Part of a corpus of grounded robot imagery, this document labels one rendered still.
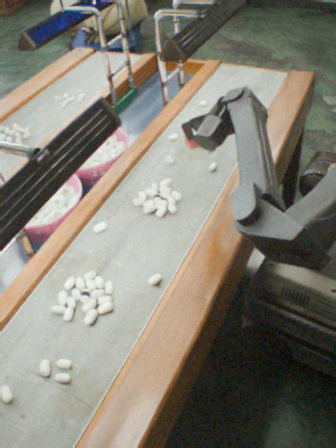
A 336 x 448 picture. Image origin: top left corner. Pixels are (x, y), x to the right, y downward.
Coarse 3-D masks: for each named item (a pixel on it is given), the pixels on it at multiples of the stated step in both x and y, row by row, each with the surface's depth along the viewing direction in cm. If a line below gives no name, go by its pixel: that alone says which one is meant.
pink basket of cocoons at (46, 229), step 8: (72, 176) 128; (72, 184) 130; (80, 184) 124; (80, 192) 121; (72, 208) 117; (64, 216) 116; (40, 224) 113; (48, 224) 114; (56, 224) 116; (32, 232) 116; (40, 232) 117; (48, 232) 118; (32, 240) 121; (40, 240) 121
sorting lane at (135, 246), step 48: (192, 192) 121; (96, 240) 111; (144, 240) 109; (192, 240) 108; (48, 288) 100; (144, 288) 98; (0, 336) 91; (48, 336) 91; (96, 336) 90; (0, 384) 83; (48, 384) 82; (96, 384) 81; (0, 432) 75; (48, 432) 75
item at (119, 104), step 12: (96, 0) 155; (108, 0) 153; (120, 0) 153; (72, 12) 147; (84, 12) 144; (96, 12) 143; (120, 12) 155; (120, 24) 158; (120, 36) 160; (108, 48) 154; (108, 60) 156; (108, 72) 159; (108, 84) 162; (132, 84) 177; (120, 96) 175; (132, 96) 179; (120, 108) 173
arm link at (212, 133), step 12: (228, 96) 88; (240, 96) 85; (204, 120) 92; (216, 120) 90; (228, 120) 90; (204, 132) 90; (216, 132) 88; (228, 132) 90; (204, 144) 93; (216, 144) 90
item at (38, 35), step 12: (84, 0) 157; (60, 12) 147; (36, 24) 138; (48, 24) 142; (60, 24) 146; (72, 24) 150; (24, 36) 134; (36, 36) 138; (48, 36) 141; (24, 48) 138; (36, 48) 137
